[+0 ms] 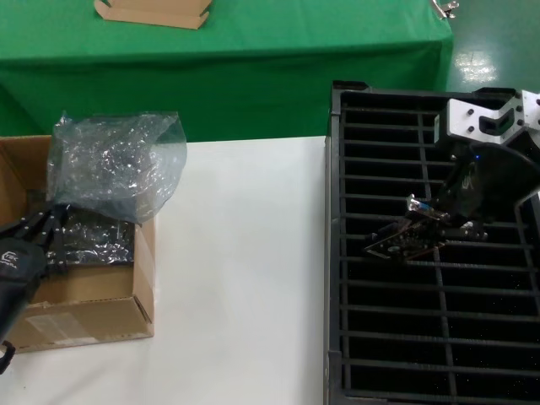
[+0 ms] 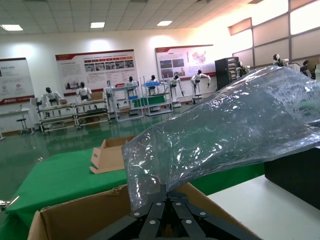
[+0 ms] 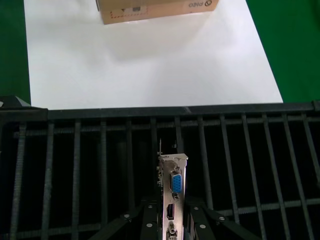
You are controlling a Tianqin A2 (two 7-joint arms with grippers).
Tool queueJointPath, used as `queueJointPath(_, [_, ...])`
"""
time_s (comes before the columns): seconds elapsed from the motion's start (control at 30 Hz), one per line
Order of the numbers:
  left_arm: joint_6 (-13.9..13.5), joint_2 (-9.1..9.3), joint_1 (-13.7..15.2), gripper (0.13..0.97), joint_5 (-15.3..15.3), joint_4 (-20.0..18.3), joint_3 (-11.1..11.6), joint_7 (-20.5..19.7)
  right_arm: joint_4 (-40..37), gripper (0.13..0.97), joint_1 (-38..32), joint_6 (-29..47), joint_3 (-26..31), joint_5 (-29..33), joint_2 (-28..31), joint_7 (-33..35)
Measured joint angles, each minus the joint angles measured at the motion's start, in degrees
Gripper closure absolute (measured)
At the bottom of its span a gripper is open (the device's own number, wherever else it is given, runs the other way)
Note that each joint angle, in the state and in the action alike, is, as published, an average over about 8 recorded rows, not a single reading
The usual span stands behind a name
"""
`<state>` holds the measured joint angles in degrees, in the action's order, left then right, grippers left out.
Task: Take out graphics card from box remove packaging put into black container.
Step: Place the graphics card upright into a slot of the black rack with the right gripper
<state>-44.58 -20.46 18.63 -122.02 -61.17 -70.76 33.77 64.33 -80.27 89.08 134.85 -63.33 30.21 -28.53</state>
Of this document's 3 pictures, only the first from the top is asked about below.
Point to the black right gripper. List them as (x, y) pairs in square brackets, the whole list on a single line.
[(476, 185)]

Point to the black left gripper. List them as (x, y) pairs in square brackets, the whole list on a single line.
[(17, 274)]

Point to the bare graphics card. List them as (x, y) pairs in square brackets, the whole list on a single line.
[(405, 244)]

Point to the brown cardboard box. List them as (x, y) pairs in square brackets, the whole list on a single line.
[(84, 316)]

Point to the translucent antistatic bubble bag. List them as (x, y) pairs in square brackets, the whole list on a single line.
[(118, 164)]

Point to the bagged graphics card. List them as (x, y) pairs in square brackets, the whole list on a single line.
[(101, 244)]

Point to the black slotted plastic container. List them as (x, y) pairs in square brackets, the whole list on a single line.
[(337, 274)]

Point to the silver metal binder clip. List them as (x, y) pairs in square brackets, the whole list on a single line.
[(442, 9)]

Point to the flat folded cardboard piece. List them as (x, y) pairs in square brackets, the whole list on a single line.
[(147, 12)]

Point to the green tablecloth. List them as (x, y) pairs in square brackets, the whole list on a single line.
[(253, 63)]

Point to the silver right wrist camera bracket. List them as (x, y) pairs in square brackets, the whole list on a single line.
[(468, 118)]

